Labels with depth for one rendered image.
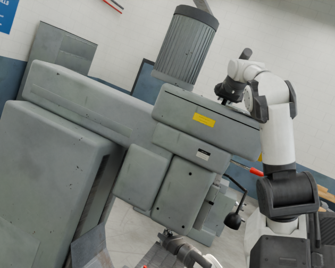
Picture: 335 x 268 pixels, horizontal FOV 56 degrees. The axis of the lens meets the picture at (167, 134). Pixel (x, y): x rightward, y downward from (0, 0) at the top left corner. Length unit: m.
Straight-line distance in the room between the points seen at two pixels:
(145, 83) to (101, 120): 6.97
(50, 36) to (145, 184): 5.20
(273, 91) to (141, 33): 7.87
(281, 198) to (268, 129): 0.20
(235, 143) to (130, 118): 0.46
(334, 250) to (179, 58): 0.87
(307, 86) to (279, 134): 7.07
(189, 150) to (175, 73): 0.32
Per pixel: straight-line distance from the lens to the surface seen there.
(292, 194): 0.96
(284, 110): 0.90
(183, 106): 1.28
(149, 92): 8.32
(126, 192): 1.41
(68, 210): 1.44
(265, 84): 0.93
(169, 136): 1.31
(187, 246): 1.45
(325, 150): 8.04
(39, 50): 6.44
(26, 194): 1.55
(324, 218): 1.09
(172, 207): 1.38
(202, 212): 1.44
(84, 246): 1.68
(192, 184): 1.33
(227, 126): 1.25
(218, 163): 1.28
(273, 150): 0.91
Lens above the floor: 1.91
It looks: 9 degrees down
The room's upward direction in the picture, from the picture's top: 22 degrees clockwise
